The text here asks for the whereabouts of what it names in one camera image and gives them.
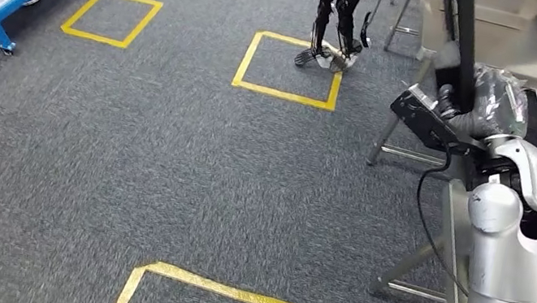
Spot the stainless steel side table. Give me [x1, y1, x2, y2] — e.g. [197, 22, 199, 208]
[364, 0, 537, 195]

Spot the metal stool frame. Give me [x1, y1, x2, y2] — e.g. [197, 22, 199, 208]
[382, 0, 429, 56]

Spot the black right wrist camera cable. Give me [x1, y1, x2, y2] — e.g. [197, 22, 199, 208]
[399, 138, 494, 299]

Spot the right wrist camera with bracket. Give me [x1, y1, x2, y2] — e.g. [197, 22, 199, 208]
[384, 80, 496, 162]

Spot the black licence plate frame part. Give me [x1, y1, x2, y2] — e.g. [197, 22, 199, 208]
[414, 0, 537, 171]

